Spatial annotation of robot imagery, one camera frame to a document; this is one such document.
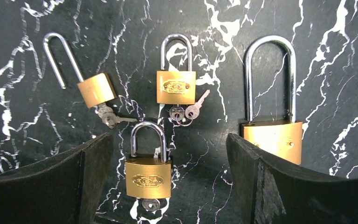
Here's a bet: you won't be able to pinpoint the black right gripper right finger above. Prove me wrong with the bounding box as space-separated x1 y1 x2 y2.
226 133 358 224

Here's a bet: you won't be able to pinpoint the medium brass padlock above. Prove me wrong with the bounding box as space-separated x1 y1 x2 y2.
125 121 172 199

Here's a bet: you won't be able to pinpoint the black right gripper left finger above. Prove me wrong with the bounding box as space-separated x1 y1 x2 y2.
0 133 113 224

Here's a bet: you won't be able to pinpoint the keys of medium padlock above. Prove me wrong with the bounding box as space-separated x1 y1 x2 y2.
142 198 161 212

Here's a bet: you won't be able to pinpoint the small open brass padlock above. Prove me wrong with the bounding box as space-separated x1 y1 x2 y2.
43 32 117 108

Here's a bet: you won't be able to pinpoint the large long-shackle brass padlock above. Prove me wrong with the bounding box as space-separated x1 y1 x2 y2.
242 35 303 165

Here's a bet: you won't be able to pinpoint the small closed brass padlock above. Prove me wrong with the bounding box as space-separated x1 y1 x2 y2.
156 34 196 105

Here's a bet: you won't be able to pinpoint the keys of small open padlock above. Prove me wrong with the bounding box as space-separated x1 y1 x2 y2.
97 103 137 128

